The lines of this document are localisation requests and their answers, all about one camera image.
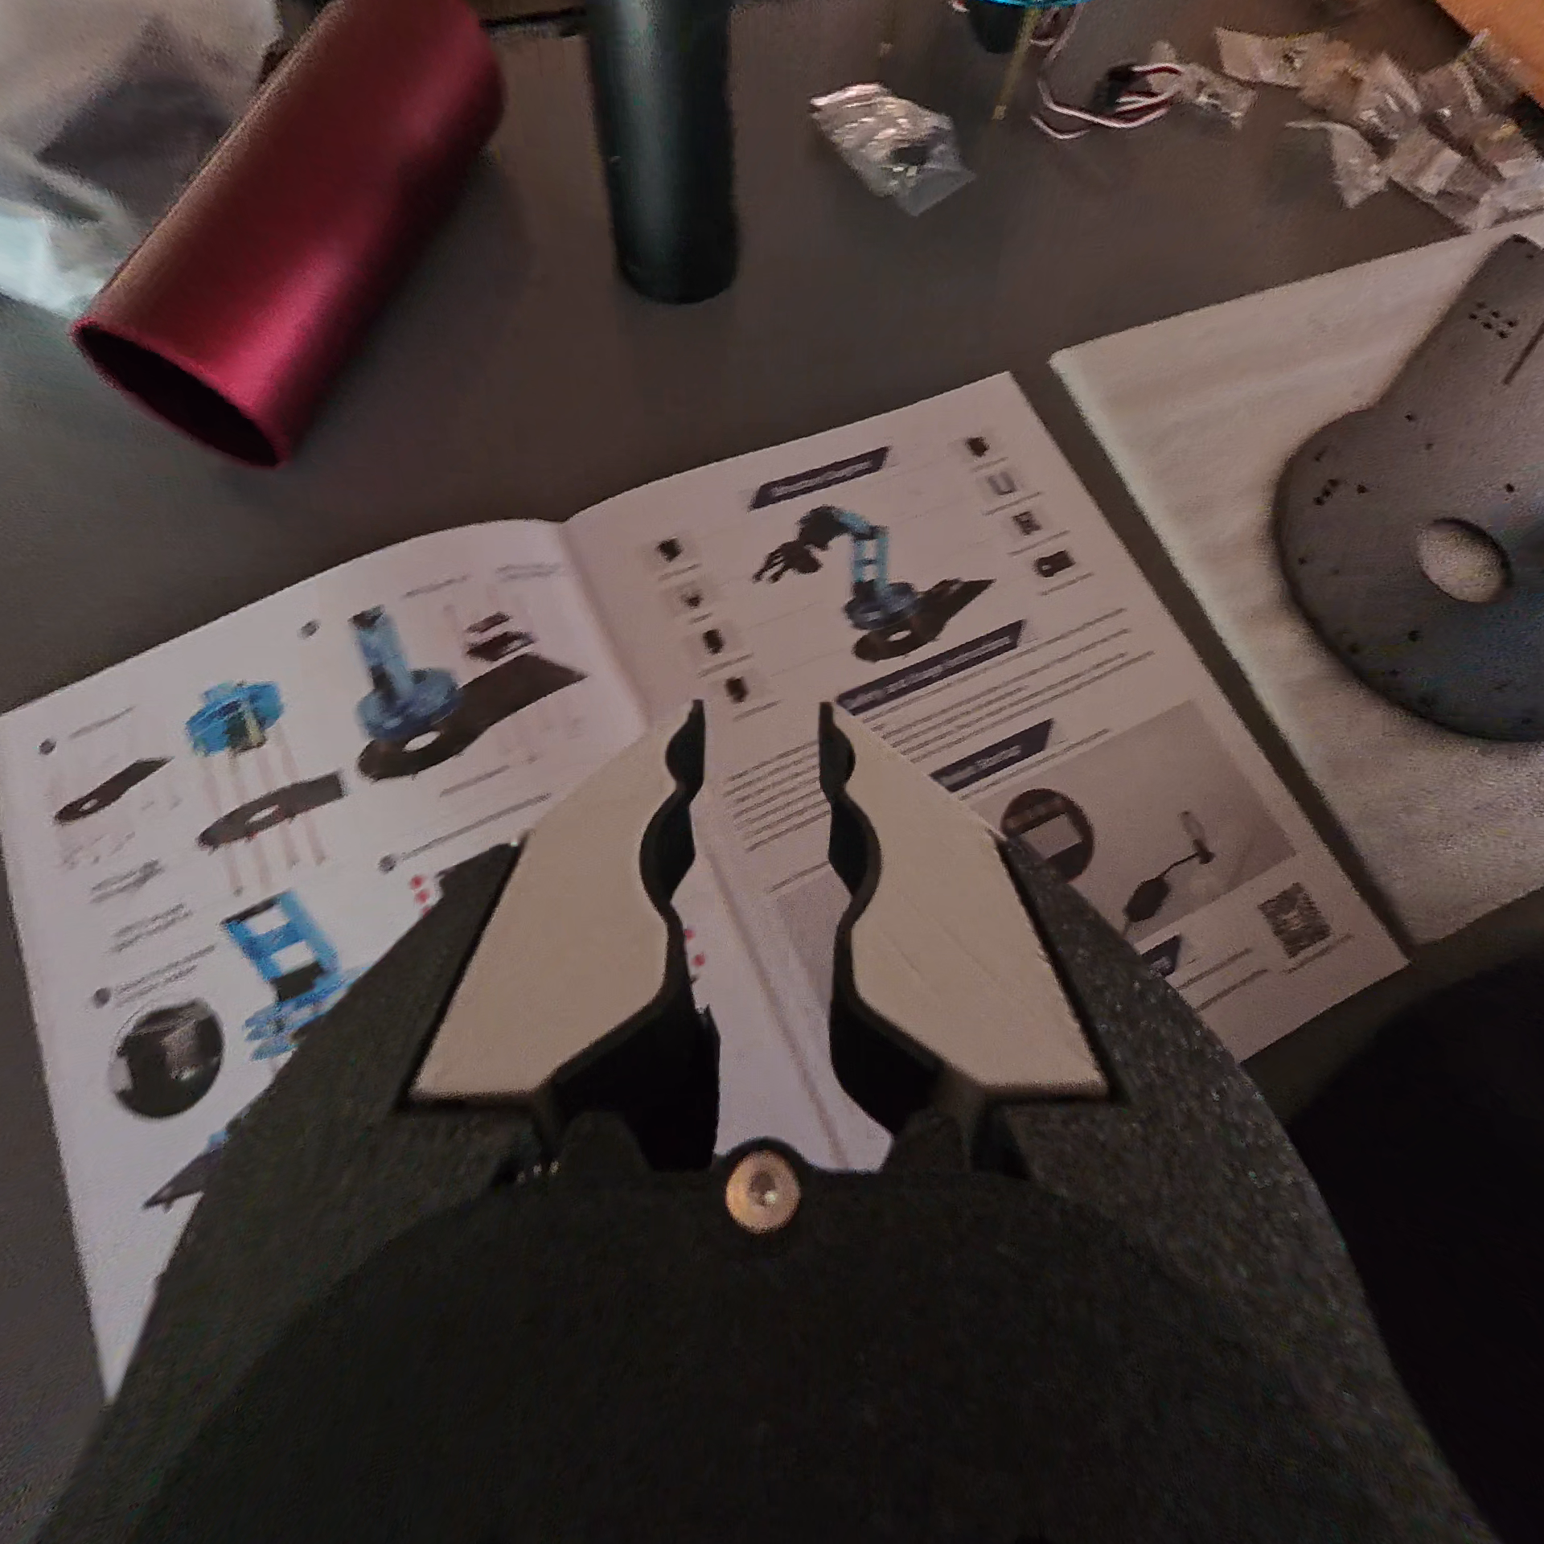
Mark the group of small parts bags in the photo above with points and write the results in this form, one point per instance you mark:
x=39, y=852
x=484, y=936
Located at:
x=1423, y=133

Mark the white foam sheet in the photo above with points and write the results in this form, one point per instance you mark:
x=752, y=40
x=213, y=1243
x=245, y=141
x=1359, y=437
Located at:
x=1206, y=398

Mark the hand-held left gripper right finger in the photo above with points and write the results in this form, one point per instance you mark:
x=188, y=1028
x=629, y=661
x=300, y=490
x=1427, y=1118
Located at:
x=965, y=953

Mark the red metal tube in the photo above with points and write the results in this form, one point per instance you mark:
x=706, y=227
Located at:
x=313, y=205

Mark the white instruction booklet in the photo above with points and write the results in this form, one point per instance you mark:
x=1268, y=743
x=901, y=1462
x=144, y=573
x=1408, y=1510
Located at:
x=482, y=604

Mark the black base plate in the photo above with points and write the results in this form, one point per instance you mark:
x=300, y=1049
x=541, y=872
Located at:
x=1386, y=628

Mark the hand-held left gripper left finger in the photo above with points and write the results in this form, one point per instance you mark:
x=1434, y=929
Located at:
x=555, y=953

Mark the black metal tube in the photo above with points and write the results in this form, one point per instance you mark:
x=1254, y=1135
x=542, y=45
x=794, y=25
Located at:
x=669, y=146

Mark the person's dark clothing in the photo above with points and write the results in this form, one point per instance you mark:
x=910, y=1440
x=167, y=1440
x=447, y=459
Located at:
x=1447, y=1207

